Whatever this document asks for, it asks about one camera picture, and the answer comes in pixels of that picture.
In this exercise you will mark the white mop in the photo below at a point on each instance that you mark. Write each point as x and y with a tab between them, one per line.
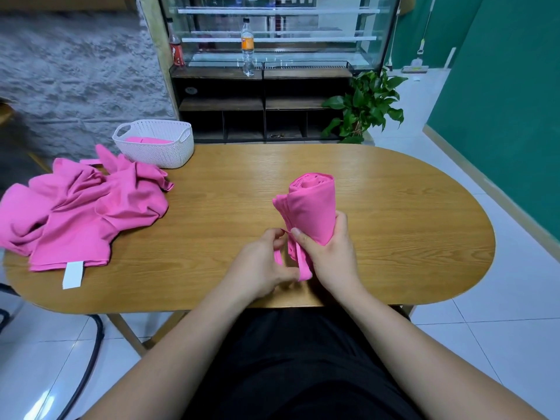
416	67

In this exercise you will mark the person's left forearm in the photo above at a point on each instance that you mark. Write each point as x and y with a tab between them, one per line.
162	367

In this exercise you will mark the small round wooden side table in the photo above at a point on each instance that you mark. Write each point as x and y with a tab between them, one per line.
7	112

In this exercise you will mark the green potted plant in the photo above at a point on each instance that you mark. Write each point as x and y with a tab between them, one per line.
363	105

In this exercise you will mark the pink towel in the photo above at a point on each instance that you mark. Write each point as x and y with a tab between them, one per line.
311	205
149	140

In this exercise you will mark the person's right hand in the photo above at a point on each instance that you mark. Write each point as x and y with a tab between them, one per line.
332	258

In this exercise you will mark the pile of pink cloths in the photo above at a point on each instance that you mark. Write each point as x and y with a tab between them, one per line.
83	210

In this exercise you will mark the glass display case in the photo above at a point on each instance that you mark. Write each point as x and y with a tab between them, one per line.
289	30

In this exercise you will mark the clear bottle with orange label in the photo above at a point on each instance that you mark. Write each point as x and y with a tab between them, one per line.
248	48

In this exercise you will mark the person's left hand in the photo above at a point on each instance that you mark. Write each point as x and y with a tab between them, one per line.
258	268

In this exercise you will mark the white woven plastic basket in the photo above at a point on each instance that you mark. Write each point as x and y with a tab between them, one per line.
171	157

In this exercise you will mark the person's right forearm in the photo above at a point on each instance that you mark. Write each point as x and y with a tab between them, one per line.
437	363

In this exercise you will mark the red label cola bottle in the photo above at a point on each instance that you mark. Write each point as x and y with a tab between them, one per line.
178	55

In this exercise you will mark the wooden table leg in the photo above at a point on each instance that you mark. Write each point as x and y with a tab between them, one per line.
127	332
408	308

